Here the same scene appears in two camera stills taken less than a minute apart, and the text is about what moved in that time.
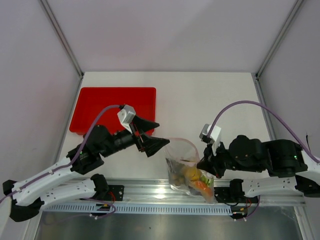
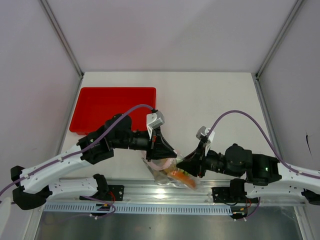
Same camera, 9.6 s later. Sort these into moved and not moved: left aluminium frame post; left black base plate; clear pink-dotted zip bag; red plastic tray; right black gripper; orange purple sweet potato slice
Moved: orange purple sweet potato slice; right black gripper; clear pink-dotted zip bag
Not moved: left black base plate; left aluminium frame post; red plastic tray
